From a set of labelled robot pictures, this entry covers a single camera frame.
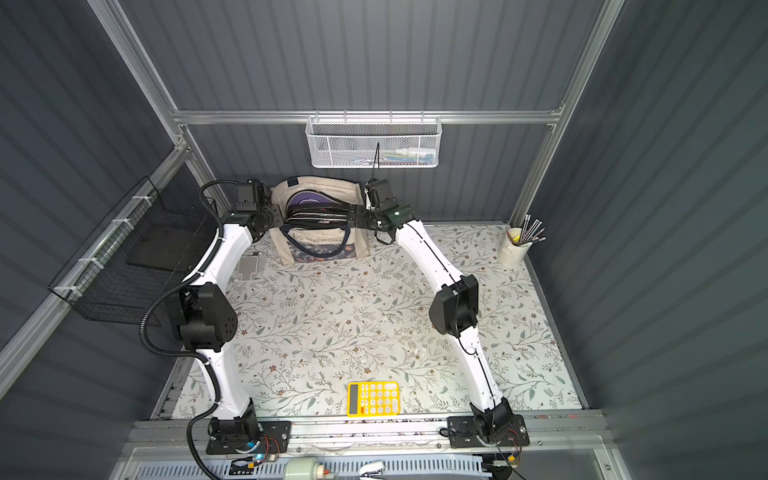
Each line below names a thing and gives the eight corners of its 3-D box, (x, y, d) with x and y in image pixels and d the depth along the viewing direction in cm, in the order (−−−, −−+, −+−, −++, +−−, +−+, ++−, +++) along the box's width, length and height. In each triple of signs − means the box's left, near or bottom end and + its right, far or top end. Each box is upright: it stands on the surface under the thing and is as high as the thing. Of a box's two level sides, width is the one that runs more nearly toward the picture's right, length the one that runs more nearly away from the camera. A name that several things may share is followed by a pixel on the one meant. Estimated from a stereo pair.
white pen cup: (499, 267, 110) (508, 248, 101) (493, 247, 116) (501, 227, 107) (522, 267, 110) (533, 248, 101) (515, 247, 116) (525, 227, 107)
